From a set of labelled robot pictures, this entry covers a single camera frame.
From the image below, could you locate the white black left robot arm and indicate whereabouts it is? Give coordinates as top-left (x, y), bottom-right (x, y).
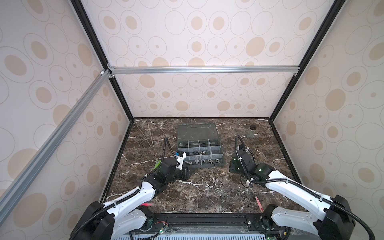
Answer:
top-left (70, 151), bottom-right (187, 240)

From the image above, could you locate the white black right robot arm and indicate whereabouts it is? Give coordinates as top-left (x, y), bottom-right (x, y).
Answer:
top-left (230, 136), bottom-right (376, 240)

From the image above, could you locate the pile of nuts and screws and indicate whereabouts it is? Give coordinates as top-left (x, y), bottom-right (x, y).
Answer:
top-left (211, 177), bottom-right (219, 184)

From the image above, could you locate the green plastic object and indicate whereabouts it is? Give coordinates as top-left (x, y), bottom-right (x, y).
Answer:
top-left (154, 160), bottom-right (161, 170)

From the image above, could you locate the small glass jar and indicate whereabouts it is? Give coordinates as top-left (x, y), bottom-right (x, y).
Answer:
top-left (247, 124), bottom-right (257, 139)

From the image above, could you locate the clear plastic organizer box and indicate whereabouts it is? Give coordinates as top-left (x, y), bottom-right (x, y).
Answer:
top-left (177, 123), bottom-right (225, 169)

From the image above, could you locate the pink marker pen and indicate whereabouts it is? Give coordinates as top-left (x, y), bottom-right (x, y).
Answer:
top-left (141, 203), bottom-right (154, 207)

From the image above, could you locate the pink handled metal spoon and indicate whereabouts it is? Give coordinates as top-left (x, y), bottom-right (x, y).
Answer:
top-left (255, 196), bottom-right (264, 212)

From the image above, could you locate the black base frame rail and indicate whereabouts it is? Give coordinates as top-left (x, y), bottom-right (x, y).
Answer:
top-left (78, 212), bottom-right (337, 240)

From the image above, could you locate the horizontal aluminium rail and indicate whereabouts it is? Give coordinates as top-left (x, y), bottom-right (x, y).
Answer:
top-left (110, 66), bottom-right (300, 75)

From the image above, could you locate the diagonal aluminium rail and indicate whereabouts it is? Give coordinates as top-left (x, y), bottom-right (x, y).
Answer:
top-left (1, 69), bottom-right (112, 224)

